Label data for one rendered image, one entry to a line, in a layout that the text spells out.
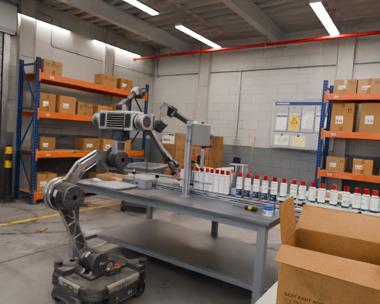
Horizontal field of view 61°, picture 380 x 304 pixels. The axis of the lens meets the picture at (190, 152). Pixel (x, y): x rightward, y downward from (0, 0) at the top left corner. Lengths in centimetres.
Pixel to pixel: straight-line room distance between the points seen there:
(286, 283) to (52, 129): 640
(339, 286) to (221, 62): 725
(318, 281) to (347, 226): 33
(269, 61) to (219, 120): 176
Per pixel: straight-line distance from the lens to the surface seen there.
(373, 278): 107
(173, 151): 669
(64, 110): 638
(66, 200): 235
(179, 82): 868
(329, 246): 142
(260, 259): 233
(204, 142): 280
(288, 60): 742
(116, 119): 265
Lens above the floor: 137
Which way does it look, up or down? 3 degrees down
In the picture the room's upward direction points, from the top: 4 degrees clockwise
